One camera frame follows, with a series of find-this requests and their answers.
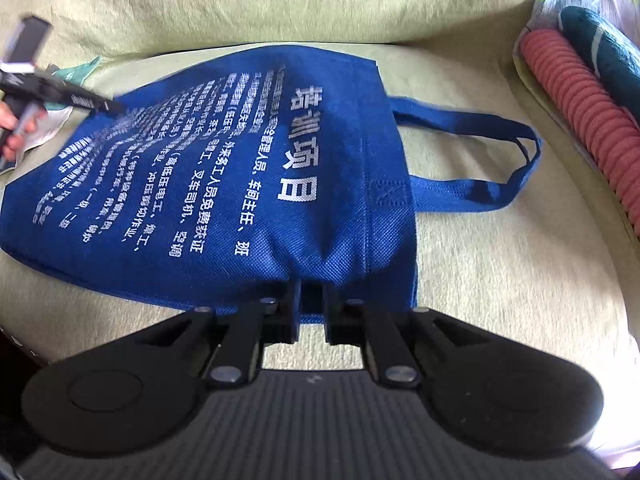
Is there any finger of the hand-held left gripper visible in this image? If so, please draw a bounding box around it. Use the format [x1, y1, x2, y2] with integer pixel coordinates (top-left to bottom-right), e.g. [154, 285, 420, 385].
[44, 77, 123, 115]

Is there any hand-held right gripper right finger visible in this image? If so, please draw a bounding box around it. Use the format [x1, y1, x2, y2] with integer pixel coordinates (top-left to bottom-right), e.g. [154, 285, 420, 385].
[322, 282, 493, 391]

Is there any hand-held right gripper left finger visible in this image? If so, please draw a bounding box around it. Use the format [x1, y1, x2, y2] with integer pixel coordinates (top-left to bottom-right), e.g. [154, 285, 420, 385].
[135, 280, 303, 388]

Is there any blue shopping bag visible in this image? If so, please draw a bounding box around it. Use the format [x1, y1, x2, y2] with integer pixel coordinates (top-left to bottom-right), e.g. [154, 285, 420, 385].
[0, 44, 543, 326]

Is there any white and green shopping bag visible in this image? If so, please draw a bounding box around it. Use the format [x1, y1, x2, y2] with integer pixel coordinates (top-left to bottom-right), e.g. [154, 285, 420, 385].
[15, 55, 106, 166]

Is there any person's left hand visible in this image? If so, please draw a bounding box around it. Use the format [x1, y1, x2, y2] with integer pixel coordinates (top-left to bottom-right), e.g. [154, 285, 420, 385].
[0, 100, 49, 161]

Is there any green covered sofa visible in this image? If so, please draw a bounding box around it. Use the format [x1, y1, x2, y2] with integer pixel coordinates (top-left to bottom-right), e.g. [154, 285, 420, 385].
[0, 0, 640, 471]

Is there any pink ribbed rolled towel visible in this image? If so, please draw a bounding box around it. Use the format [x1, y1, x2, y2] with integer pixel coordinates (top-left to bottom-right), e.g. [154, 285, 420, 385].
[517, 29, 640, 241]

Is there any dark teal rolled towel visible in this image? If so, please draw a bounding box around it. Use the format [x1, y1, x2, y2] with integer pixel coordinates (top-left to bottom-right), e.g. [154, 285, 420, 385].
[557, 6, 640, 126]

